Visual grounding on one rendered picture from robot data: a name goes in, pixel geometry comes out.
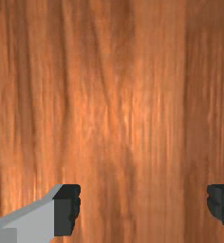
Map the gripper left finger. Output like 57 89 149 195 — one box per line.
0 183 82 243

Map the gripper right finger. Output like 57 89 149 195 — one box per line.
206 183 224 234

